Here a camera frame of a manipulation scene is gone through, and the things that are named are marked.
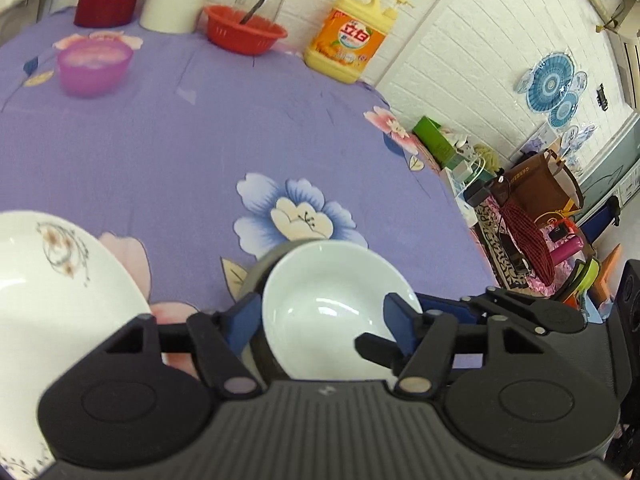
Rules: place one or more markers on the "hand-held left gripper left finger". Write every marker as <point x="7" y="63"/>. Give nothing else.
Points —
<point x="245" y="317"/>

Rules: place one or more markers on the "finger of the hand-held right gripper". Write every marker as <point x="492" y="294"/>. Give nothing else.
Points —
<point x="445" y="307"/>
<point x="375" y="350"/>

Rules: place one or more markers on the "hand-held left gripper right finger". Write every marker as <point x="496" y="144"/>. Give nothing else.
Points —
<point x="400" y="322"/>

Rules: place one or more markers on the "white bowl red pattern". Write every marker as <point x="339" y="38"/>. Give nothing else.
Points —
<point x="320" y="300"/>

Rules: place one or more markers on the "white plate flower print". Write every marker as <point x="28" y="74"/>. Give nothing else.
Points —
<point x="60" y="320"/>

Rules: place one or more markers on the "black beige patterned cloth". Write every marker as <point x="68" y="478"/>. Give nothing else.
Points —
<point x="492" y="245"/>

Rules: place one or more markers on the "pink bottle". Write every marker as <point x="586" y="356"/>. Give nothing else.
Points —
<point x="565" y="251"/>

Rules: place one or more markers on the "dark red mesh bag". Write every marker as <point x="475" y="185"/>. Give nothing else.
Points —
<point x="530" y="240"/>

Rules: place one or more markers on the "black charger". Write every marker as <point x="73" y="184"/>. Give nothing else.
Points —
<point x="477" y="192"/>

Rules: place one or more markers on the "brown paper bag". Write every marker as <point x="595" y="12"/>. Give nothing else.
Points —
<point x="535" y="185"/>

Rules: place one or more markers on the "yellow-green fluffy ball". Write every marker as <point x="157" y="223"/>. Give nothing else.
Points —
<point x="487" y="157"/>

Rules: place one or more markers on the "green box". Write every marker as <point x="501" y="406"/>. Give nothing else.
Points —
<point x="435" y="142"/>

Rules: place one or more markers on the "purple floral tablecloth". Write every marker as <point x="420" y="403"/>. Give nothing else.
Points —
<point x="175" y="160"/>

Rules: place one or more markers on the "medium blue paper fan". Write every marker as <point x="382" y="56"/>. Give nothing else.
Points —
<point x="564" y="110"/>

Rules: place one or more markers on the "white air conditioner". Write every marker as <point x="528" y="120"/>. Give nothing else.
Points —
<point x="631" y="70"/>

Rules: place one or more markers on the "red plastic basket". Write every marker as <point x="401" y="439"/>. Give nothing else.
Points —
<point x="245" y="35"/>

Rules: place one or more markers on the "yellow detergent bottle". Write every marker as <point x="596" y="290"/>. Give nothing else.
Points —
<point x="345" y="40"/>

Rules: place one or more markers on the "purple plastic bowl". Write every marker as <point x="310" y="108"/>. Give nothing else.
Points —
<point x="92" y="72"/>

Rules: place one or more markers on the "black wall plaque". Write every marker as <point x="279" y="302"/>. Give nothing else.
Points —
<point x="602" y="99"/>

